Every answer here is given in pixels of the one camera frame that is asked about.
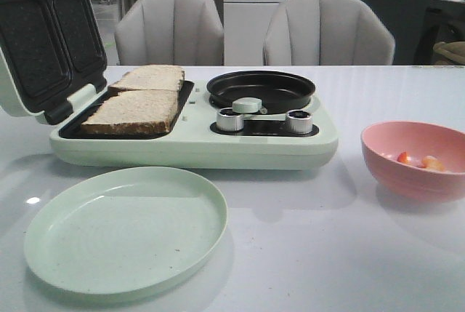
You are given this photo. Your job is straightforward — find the red shrimp piece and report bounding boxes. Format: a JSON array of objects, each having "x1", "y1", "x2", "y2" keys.
[{"x1": 397, "y1": 151, "x2": 424, "y2": 168}]

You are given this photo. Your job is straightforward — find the light green round plate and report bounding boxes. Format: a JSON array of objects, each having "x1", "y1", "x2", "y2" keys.
[{"x1": 24, "y1": 167, "x2": 227, "y2": 298}]

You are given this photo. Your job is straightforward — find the white cabinet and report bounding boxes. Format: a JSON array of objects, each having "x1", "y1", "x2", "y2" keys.
[{"x1": 223, "y1": 0, "x2": 285, "y2": 65}]

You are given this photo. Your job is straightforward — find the pink plastic bowl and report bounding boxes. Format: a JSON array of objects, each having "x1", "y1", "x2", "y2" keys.
[{"x1": 361, "y1": 121, "x2": 464, "y2": 202}]

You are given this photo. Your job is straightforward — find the green breakfast maker base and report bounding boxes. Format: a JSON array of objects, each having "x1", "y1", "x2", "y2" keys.
[{"x1": 49, "y1": 80, "x2": 338, "y2": 170}]

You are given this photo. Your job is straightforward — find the beige cushion at right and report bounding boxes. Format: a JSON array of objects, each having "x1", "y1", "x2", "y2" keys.
[{"x1": 433, "y1": 41, "x2": 465, "y2": 65}]

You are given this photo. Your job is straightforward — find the right beige upholstered chair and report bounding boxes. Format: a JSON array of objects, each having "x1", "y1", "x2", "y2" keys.
[{"x1": 262, "y1": 0, "x2": 395, "y2": 65}]

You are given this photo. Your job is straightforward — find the right silver control knob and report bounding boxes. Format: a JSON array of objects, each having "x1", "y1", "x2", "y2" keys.
[{"x1": 285, "y1": 110, "x2": 313, "y2": 135}]

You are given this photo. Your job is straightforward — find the green sandwich maker lid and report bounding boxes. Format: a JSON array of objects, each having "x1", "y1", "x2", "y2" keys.
[{"x1": 1, "y1": 0, "x2": 107, "y2": 125}]

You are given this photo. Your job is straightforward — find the silver control knob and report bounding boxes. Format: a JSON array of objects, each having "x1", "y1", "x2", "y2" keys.
[
  {"x1": 216, "y1": 108, "x2": 244, "y2": 132},
  {"x1": 285, "y1": 110, "x2": 313, "y2": 135}
]

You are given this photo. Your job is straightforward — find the left beige upholstered chair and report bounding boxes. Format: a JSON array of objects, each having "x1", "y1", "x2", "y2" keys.
[{"x1": 115, "y1": 0, "x2": 224, "y2": 65}]

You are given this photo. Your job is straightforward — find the left silver control knob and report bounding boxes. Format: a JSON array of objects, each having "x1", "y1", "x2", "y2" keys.
[{"x1": 216, "y1": 108, "x2": 244, "y2": 132}]

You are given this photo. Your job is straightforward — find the bread slice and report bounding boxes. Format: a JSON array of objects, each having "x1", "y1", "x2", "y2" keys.
[
  {"x1": 108, "y1": 65, "x2": 185, "y2": 92},
  {"x1": 81, "y1": 90, "x2": 178, "y2": 135}
]

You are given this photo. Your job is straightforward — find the black round frying pan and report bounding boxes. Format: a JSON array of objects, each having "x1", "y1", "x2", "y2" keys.
[{"x1": 206, "y1": 70, "x2": 315, "y2": 114}]

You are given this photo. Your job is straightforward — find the beige upholstered chair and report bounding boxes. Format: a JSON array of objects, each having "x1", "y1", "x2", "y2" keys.
[
  {"x1": 262, "y1": 0, "x2": 395, "y2": 65},
  {"x1": 115, "y1": 0, "x2": 224, "y2": 65}
]

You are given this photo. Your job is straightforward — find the orange shrimp piece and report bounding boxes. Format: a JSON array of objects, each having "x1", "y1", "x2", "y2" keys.
[{"x1": 421, "y1": 156, "x2": 445, "y2": 172}]

